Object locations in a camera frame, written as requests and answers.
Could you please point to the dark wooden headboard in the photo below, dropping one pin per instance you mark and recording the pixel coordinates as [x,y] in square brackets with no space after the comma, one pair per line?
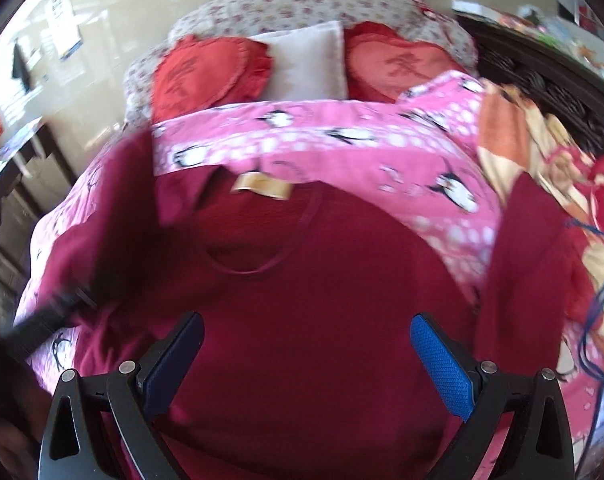
[556,83]

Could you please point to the dark wooden desk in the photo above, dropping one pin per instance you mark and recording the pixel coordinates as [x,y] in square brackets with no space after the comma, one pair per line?
[34,140]

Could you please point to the white square pillow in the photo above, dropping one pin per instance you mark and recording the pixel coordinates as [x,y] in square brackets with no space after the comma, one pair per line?
[308,63]

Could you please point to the red heart pillow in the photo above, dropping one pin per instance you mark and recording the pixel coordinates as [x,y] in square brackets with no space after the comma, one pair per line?
[198,74]
[380,65]

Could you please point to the dark red sweater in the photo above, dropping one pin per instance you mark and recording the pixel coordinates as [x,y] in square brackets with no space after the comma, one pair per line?
[306,369]

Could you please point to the left red heart pillow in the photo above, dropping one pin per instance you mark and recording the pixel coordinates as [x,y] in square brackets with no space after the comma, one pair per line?
[198,74]

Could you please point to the orange cartoon blanket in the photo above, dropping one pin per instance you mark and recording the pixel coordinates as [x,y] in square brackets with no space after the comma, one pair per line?
[557,169]

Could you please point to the floral bed pillow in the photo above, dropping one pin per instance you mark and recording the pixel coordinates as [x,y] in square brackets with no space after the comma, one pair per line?
[412,19]

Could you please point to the right red heart pillow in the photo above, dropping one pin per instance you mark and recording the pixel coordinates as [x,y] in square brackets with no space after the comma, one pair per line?
[380,65]

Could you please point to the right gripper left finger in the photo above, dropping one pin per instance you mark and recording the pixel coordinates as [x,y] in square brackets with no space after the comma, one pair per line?
[75,444]

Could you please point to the pink penguin blanket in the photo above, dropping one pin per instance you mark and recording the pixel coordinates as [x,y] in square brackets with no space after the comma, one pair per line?
[416,159]

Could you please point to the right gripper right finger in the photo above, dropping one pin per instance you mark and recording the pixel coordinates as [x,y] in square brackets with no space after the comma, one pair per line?
[538,443]

